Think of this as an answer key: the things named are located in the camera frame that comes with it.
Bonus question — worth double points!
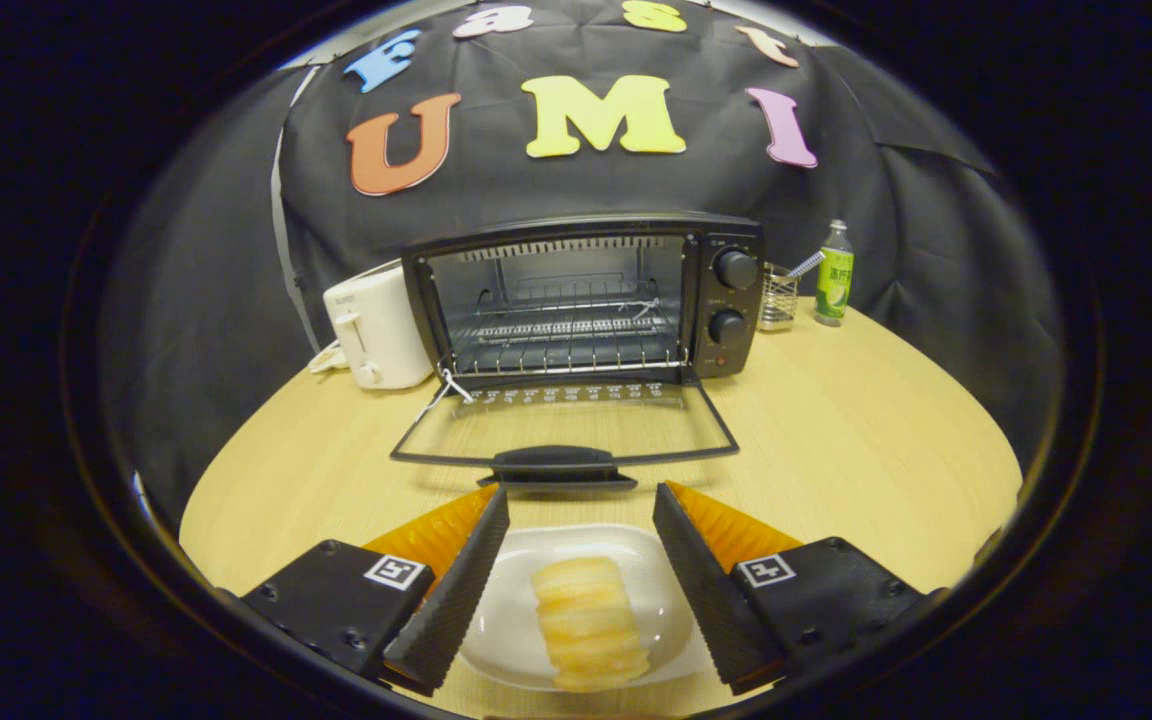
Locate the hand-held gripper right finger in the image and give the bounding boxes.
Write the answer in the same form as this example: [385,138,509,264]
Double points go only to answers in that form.
[652,481,927,696]

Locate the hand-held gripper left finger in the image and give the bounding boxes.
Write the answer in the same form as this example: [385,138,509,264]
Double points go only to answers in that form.
[241,484,511,698]

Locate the white oval dish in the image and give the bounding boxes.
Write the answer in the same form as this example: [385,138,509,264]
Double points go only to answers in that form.
[458,523,712,693]

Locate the ridged yellow bread roll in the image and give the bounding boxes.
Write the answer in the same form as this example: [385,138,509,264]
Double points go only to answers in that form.
[531,556,651,693]

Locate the black toaster oven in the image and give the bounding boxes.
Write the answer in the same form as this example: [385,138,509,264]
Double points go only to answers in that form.
[391,212,765,491]

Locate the white slot toaster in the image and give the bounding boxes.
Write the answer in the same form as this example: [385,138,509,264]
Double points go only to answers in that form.
[323,260,435,391]

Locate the green label drink bottle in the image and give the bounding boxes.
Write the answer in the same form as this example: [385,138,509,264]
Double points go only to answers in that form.
[815,220,855,328]

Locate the small wire mesh holder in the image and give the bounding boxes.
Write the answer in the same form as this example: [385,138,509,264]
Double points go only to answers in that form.
[758,262,800,333]

